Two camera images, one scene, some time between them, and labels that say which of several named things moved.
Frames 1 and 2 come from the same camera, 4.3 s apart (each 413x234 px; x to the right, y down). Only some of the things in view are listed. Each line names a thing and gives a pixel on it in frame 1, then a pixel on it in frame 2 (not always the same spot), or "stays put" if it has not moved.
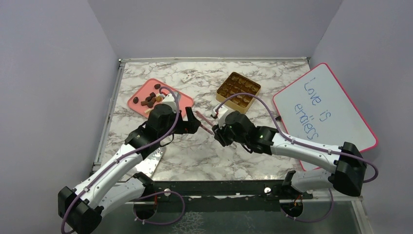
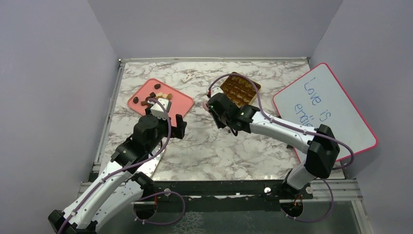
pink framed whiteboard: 316,108 stays put
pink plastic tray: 152,93 stays put
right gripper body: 227,137 → 221,121
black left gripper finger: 190,117 → 179,120
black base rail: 225,196 stays put
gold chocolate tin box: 236,83 stays put
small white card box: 186,79 stays put
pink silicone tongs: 202,126 → 205,106
